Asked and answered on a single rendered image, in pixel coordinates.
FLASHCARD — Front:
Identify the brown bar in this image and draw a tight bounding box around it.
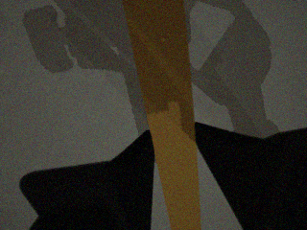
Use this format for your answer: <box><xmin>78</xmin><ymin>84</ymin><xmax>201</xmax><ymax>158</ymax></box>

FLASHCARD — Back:
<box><xmin>122</xmin><ymin>0</ymin><xmax>201</xmax><ymax>230</ymax></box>

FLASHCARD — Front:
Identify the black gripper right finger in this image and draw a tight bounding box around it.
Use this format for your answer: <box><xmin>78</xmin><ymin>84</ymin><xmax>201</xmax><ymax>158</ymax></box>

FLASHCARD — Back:
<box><xmin>195</xmin><ymin>122</ymin><xmax>307</xmax><ymax>230</ymax></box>

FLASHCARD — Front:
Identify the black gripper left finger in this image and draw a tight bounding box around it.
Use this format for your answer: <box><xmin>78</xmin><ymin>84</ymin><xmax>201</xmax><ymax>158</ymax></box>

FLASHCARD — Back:
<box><xmin>19</xmin><ymin>130</ymin><xmax>154</xmax><ymax>230</ymax></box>

